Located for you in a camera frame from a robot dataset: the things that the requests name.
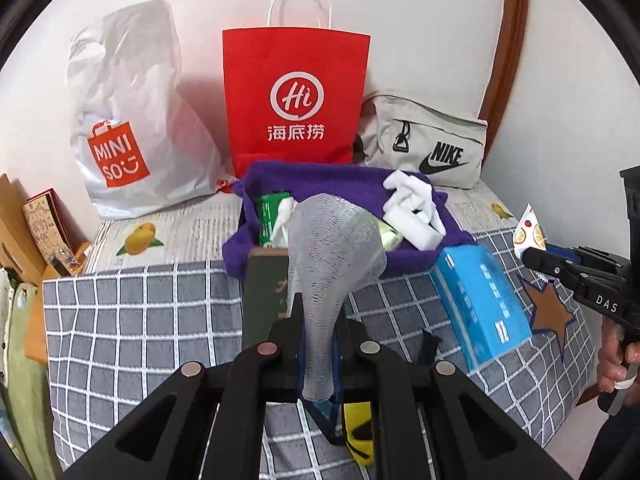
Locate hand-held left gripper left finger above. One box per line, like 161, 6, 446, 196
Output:
60, 295, 306, 480

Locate white plastic shopping bag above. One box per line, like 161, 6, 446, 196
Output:
67, 0, 236, 220

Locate blue cardboard box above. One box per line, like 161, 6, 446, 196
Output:
429, 245, 533, 373

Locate orange print white packet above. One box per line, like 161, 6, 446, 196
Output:
512, 203, 548, 281

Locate dark green book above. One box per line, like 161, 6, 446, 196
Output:
243, 247, 301, 356

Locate white sock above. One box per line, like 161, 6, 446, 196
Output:
382, 170, 436, 223

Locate grey checked blanket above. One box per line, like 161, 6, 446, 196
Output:
42, 227, 598, 480

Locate yellow and black object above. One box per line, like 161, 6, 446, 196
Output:
341, 401, 376, 467

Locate pale green packet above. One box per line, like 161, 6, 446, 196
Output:
377, 220, 405, 252

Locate red paper bag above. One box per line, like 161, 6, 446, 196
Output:
222, 0, 372, 178

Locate green tissue pack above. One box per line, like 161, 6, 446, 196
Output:
254, 192, 301, 250

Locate person's right hand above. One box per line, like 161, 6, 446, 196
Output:
596, 317, 640, 390

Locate light green cloth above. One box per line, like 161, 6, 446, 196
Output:
0, 280, 53, 461

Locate brown cardboard box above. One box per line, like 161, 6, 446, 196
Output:
0, 172, 93, 366

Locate white cloth with black spots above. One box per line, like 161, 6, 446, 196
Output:
0, 266, 18, 391

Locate purple fleece basket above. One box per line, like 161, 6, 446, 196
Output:
221, 160, 476, 281

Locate person's dark trousers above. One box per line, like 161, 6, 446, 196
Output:
595, 400, 640, 480

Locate brown wooden headboard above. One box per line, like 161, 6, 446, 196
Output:
477, 0, 531, 121

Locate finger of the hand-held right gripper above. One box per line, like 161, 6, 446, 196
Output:
521, 246, 585, 302
545, 243, 627, 272

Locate beige crossbody bag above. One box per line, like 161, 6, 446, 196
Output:
356, 91, 489, 190

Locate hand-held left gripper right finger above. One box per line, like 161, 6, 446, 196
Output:
332, 305, 573, 480

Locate white foam mesh net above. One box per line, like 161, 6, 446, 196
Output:
286, 192, 388, 402

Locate fruit print bedsheet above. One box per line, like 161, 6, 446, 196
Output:
82, 180, 521, 276

